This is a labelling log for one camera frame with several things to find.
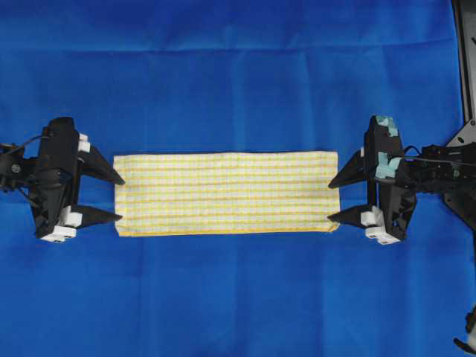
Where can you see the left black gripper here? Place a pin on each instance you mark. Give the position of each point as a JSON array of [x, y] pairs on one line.
[[56, 176]]

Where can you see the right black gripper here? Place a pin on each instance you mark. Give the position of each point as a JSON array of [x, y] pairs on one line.
[[381, 161]]

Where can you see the yellow striped towel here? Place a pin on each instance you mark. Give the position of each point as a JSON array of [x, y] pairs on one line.
[[225, 193]]

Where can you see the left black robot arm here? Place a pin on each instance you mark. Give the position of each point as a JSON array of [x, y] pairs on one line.
[[17, 163]]

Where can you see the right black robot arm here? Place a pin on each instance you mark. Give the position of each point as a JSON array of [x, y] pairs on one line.
[[435, 170]]

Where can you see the blue table cloth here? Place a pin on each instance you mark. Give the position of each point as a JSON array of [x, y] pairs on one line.
[[233, 76]]

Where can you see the black white clip object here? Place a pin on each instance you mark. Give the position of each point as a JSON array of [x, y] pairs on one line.
[[468, 346]]

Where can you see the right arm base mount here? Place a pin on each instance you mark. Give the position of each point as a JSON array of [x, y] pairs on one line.
[[465, 74]]

